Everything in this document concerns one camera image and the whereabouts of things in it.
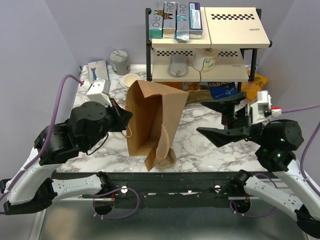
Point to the blue razor package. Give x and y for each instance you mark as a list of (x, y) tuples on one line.
[(97, 71)]

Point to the teal toothpaste box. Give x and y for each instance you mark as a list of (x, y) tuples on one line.
[(156, 21)]

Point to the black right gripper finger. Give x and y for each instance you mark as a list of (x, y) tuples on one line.
[(226, 105), (222, 137)]

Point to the blue silver toothpaste box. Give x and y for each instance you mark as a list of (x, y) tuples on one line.
[(182, 33)]

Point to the grey wrapped paper roll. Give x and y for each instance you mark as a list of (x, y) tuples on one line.
[(119, 62)]

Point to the stack of green paper cups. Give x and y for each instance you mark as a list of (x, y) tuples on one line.
[(129, 79)]

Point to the aluminium frame rail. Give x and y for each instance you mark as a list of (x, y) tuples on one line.
[(61, 221)]

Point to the grey scrubber sponge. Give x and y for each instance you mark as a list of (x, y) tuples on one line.
[(178, 65)]

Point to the blue doritos bag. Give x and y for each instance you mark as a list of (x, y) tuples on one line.
[(221, 90)]

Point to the purple white toothpaste box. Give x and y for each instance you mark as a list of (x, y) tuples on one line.
[(195, 20)]

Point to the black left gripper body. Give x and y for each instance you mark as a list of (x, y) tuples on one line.
[(105, 125)]

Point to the brown pulp cup carrier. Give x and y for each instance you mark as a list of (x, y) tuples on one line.
[(165, 156)]

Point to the black and cream shelf rack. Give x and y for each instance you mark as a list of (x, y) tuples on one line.
[(236, 32)]

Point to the yellow snack bag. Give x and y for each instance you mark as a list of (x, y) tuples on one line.
[(251, 88)]

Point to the toilet paper roll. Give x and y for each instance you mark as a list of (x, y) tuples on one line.
[(204, 59)]

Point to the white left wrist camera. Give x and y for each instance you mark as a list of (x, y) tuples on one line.
[(99, 91)]

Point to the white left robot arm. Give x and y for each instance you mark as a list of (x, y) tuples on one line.
[(33, 188)]

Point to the orange kettle chips bag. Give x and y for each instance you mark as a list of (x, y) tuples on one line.
[(169, 87)]

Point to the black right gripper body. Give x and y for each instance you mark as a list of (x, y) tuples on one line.
[(242, 116)]

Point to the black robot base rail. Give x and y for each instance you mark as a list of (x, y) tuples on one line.
[(151, 190)]

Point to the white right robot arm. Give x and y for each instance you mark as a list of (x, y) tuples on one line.
[(279, 140)]

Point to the brown snack bag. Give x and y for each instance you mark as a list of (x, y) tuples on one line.
[(197, 92)]

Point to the brown paper bag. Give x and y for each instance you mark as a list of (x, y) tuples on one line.
[(151, 109)]

